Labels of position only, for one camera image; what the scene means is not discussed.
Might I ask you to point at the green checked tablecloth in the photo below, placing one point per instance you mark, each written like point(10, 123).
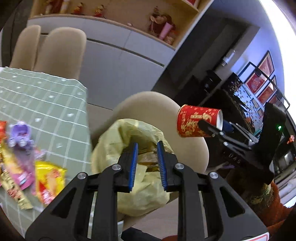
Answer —
point(55, 109)

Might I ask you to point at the middle beige chair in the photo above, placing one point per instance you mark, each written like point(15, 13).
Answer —
point(61, 53)

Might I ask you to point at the grey sideboard cabinet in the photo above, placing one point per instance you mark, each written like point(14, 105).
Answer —
point(118, 61)

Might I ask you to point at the far beige chair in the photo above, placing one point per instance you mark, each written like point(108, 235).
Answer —
point(25, 51)

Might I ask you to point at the beige chair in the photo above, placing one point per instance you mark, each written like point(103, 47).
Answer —
point(25, 51)
point(160, 111)
point(61, 53)

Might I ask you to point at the yellow pink snack bag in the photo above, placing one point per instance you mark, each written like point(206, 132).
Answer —
point(25, 159)

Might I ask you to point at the red paper cup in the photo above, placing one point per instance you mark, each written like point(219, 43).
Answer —
point(188, 118)

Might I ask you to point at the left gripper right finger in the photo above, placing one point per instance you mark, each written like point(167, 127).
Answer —
point(209, 209)

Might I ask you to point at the gold red wrapper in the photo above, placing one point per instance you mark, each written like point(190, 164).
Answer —
point(12, 189)

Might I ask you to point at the purple toy carriage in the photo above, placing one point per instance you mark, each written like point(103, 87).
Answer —
point(20, 135)

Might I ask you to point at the near beige chair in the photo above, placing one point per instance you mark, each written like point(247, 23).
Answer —
point(160, 111)

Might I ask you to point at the flower bouquet on shelf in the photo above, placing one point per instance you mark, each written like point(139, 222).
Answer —
point(162, 26)

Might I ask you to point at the yellow trash bag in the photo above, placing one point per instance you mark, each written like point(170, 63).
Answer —
point(147, 193)

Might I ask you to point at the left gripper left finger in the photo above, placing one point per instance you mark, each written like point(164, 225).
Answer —
point(67, 216)

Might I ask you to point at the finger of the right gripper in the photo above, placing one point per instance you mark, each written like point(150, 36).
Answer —
point(221, 136)
point(237, 132)

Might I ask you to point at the yellow red snack packet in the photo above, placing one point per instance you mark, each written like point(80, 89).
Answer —
point(50, 181)

